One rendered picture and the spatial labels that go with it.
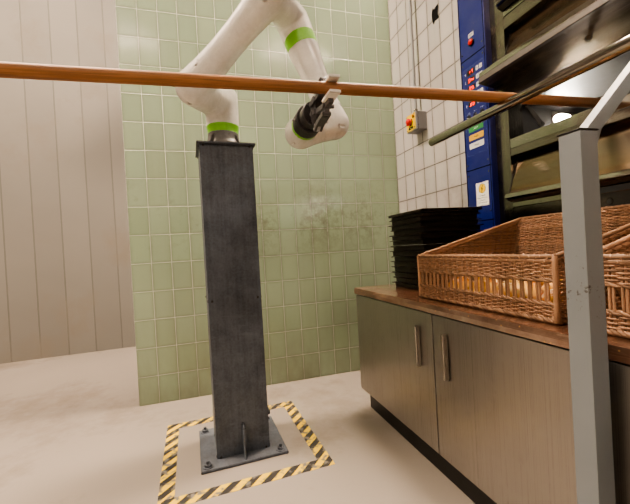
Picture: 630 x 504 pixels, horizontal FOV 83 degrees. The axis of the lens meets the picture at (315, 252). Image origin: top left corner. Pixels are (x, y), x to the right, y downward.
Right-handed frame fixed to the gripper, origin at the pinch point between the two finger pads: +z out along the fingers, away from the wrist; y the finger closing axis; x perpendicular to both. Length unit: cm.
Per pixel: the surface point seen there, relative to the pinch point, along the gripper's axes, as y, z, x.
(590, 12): -21, 11, -74
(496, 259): 46, 10, -39
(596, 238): 41, 41, -32
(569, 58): -19, -6, -88
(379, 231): 32, -122, -71
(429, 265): 49, -20, -39
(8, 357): 115, -255, 197
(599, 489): 84, 41, -30
